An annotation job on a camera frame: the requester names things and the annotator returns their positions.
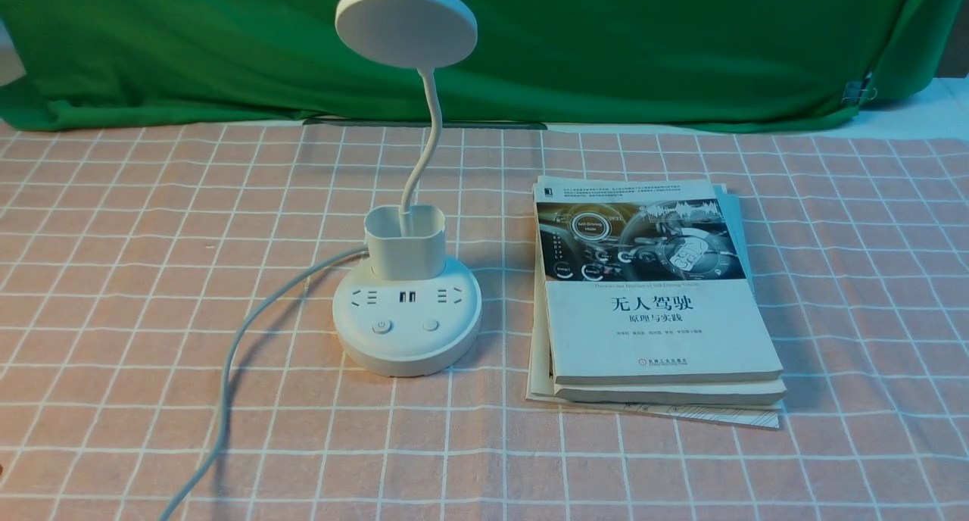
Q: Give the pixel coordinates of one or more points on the top book self-driving cover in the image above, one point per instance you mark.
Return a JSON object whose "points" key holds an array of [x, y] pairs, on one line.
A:
{"points": [[643, 279]]}

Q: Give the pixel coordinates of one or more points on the white desk lamp with base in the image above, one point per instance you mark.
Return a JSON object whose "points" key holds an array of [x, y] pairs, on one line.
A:
{"points": [[410, 308]]}

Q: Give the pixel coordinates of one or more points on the green backdrop cloth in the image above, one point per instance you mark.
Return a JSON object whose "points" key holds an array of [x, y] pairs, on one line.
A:
{"points": [[735, 66]]}

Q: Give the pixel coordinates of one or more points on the metal binder clip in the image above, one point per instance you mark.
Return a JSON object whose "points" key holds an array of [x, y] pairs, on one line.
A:
{"points": [[857, 93]]}

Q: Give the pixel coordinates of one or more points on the bottom thin booklet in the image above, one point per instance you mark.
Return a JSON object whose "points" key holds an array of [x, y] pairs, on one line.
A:
{"points": [[704, 415]]}

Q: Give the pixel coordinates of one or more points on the pink checkered tablecloth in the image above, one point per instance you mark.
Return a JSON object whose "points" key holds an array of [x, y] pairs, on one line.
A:
{"points": [[130, 257]]}

